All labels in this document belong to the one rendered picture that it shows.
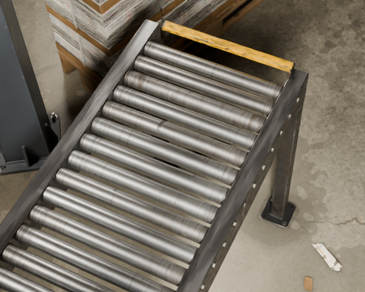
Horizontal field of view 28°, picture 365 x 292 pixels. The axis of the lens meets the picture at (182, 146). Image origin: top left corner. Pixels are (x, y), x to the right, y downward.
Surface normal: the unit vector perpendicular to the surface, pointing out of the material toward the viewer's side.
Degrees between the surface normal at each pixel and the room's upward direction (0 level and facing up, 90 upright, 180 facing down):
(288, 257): 0
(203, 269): 0
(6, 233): 0
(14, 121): 90
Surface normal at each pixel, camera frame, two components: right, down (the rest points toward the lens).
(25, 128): 0.14, 0.81
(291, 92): -0.04, -0.57
